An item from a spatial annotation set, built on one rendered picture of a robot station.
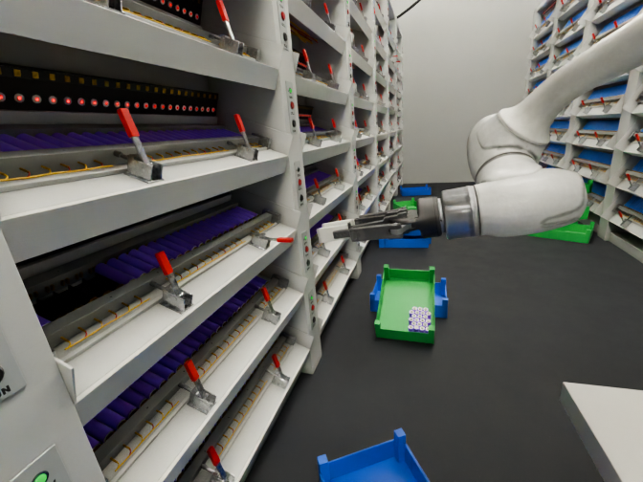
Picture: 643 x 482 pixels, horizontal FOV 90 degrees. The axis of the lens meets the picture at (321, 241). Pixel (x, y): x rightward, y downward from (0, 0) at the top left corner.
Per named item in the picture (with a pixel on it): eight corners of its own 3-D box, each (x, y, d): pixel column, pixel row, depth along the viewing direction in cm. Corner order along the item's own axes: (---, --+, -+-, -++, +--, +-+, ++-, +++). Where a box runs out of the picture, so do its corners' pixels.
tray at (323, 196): (350, 193, 151) (359, 164, 146) (304, 232, 97) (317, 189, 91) (310, 180, 155) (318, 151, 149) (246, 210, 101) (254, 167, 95)
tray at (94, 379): (293, 243, 89) (300, 211, 85) (77, 432, 35) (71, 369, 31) (230, 218, 92) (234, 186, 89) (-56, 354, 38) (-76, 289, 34)
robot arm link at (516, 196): (481, 252, 57) (471, 203, 65) (589, 242, 51) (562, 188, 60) (480, 208, 50) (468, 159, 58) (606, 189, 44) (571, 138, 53)
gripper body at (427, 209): (445, 242, 56) (391, 249, 59) (443, 228, 63) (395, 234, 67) (438, 201, 54) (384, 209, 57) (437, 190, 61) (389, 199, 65)
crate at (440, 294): (445, 294, 143) (446, 277, 141) (447, 318, 125) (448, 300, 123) (377, 289, 153) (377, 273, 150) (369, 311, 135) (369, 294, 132)
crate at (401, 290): (433, 343, 111) (434, 330, 106) (375, 337, 118) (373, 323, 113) (434, 279, 133) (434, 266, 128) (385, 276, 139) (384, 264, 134)
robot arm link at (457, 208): (475, 227, 62) (442, 231, 64) (470, 181, 59) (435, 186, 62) (481, 243, 54) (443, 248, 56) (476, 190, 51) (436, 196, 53)
